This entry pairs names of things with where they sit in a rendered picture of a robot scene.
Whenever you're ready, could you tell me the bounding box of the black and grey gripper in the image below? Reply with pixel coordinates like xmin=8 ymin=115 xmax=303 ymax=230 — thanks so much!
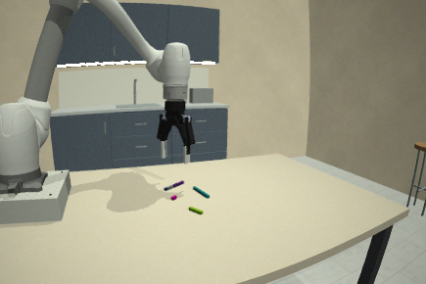
xmin=157 ymin=101 xmax=195 ymax=164

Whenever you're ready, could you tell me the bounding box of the lime green rod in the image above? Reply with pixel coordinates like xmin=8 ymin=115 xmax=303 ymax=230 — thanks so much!
xmin=189 ymin=207 xmax=203 ymax=214

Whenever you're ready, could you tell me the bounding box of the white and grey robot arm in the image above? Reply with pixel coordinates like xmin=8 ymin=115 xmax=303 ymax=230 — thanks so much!
xmin=0 ymin=0 xmax=190 ymax=196

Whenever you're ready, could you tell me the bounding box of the turquoise rod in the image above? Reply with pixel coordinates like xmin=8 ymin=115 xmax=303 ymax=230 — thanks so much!
xmin=193 ymin=186 xmax=210 ymax=198

